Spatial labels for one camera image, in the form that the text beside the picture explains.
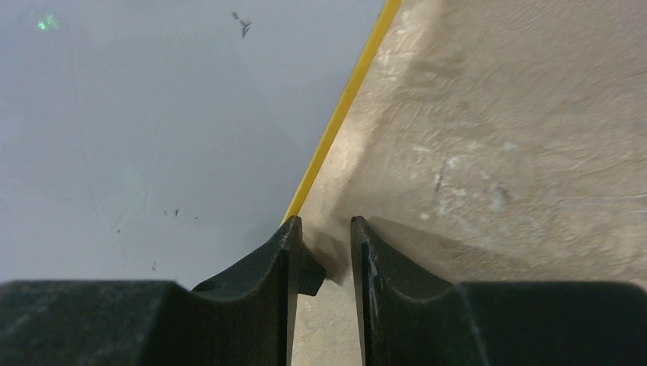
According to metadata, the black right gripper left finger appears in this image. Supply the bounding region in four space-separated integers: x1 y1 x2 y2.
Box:
1 216 305 365

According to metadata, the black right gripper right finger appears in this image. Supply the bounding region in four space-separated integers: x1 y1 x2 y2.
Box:
350 216 646 365

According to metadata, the yellow framed whiteboard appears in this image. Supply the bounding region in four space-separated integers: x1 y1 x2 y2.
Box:
1 0 400 287

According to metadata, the black whiteboard foot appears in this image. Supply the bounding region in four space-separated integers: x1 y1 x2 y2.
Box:
298 247 327 297

